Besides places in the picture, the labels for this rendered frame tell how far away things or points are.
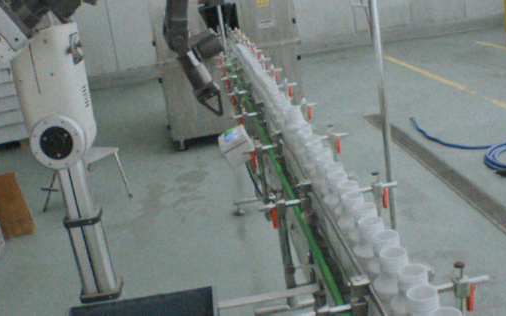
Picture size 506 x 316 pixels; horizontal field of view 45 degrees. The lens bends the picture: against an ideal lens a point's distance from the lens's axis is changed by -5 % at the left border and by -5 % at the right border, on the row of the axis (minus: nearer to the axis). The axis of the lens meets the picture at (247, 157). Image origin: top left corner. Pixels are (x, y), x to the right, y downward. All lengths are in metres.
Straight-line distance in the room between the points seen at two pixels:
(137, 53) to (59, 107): 9.79
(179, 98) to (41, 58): 4.33
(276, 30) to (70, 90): 4.36
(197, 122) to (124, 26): 5.68
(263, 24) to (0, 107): 3.53
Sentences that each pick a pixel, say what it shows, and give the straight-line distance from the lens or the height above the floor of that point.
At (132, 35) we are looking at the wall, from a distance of 11.50.
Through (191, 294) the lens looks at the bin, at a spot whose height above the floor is 0.94.
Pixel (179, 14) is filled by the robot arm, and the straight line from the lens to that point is 1.63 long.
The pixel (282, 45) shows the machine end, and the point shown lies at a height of 0.86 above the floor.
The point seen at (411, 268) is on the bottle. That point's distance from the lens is 0.82.
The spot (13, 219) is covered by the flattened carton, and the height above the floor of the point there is 0.14.
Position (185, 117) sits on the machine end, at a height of 0.33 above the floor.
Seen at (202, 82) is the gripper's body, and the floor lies 1.28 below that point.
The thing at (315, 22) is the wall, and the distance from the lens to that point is 11.65.
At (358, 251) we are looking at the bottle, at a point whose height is 1.12.
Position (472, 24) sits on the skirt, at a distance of 12.56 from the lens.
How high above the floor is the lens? 1.54
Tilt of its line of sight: 16 degrees down
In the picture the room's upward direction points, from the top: 9 degrees counter-clockwise
